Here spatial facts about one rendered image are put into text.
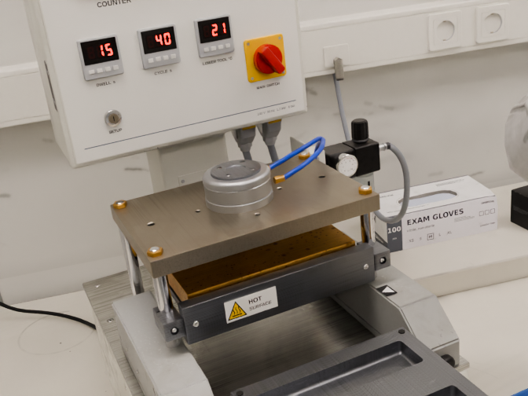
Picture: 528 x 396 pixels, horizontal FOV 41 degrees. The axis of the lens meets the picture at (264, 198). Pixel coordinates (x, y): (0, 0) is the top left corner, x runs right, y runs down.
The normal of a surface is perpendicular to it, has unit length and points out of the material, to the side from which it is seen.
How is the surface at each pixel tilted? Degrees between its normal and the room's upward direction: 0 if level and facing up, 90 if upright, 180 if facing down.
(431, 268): 0
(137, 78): 90
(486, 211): 90
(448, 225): 90
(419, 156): 90
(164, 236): 0
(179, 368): 0
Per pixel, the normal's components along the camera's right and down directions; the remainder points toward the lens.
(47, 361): -0.11, -0.91
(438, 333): 0.18, -0.49
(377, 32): 0.22, 0.36
